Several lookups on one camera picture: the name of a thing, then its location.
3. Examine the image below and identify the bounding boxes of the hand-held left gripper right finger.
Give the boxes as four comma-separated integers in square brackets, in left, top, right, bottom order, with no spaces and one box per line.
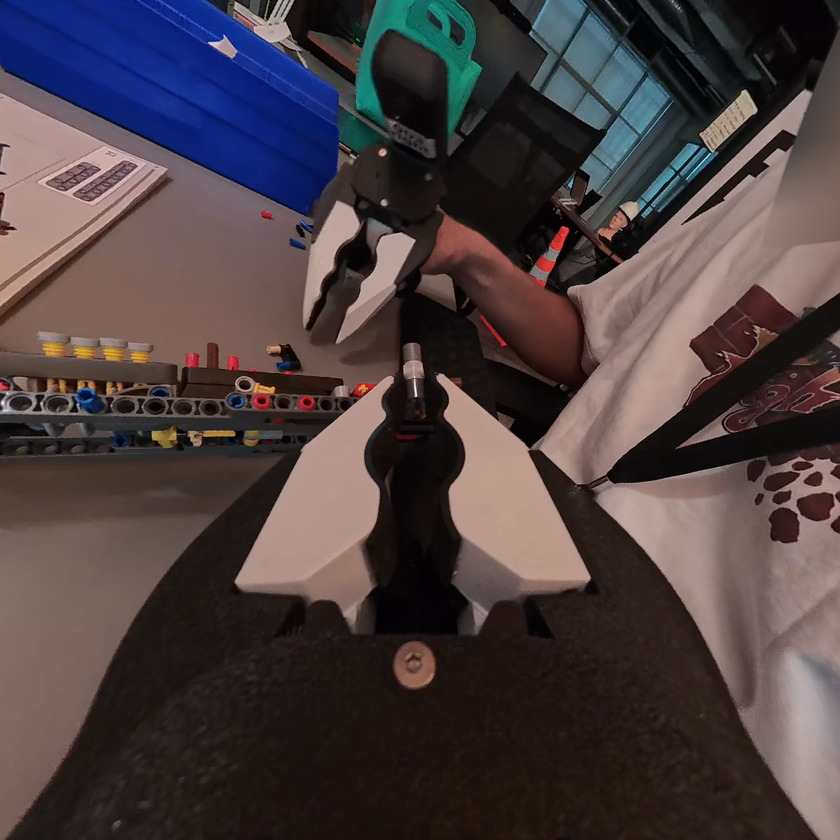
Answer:
[430,373,592,636]

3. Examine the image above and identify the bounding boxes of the white sign with black pattern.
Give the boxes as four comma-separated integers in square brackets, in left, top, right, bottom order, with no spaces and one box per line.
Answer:
[646,88,815,257]

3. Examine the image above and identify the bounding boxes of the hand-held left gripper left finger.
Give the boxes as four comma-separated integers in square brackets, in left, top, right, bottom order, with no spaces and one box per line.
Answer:
[234,375,398,636]

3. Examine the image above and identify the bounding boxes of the white printed t-shirt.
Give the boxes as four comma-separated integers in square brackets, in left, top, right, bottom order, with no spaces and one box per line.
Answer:
[535,217,840,840]

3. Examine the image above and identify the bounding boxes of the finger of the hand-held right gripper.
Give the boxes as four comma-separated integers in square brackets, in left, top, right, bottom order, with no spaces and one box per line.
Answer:
[302,199,367,345]
[328,218,419,345]

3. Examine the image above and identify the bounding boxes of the black perforated mat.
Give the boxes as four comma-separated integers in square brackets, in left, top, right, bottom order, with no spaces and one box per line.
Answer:
[399,294,572,447]

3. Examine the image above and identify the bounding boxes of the blue plastic bin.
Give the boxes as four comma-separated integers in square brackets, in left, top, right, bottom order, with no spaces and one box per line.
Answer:
[0,0,340,217]

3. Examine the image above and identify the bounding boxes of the tan board on white arm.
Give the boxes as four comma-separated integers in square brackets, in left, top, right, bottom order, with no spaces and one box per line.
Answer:
[252,0,311,68]

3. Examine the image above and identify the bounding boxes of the grey lego car chassis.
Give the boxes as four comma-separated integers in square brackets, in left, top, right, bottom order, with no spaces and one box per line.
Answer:
[0,331,435,460]

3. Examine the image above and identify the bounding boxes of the person's right forearm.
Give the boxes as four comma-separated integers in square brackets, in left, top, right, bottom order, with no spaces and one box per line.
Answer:
[423,213,589,389]

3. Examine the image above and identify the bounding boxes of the large grid window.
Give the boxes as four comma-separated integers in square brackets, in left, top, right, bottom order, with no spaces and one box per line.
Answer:
[525,0,723,221]

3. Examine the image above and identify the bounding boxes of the lego instruction booklet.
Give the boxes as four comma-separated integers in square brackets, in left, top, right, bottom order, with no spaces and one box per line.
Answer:
[0,92,169,317]

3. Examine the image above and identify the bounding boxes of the scattered small lego pins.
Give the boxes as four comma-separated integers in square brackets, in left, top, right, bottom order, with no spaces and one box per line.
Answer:
[259,209,317,252]

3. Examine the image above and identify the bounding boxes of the small white printed sheet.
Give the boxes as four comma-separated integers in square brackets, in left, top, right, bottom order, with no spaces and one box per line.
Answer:
[697,90,760,154]

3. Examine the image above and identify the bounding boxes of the black mesh office chair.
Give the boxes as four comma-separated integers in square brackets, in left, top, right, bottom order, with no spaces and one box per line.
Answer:
[446,71,608,263]

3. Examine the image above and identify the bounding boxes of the black strap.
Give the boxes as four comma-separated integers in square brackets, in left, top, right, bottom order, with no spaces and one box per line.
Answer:
[584,303,840,492]

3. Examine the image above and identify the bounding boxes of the green tote with handle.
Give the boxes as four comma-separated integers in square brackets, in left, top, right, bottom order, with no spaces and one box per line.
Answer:
[354,0,484,155]

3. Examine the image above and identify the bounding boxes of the orange traffic cone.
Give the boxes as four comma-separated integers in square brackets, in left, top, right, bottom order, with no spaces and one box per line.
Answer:
[527,226,571,290]

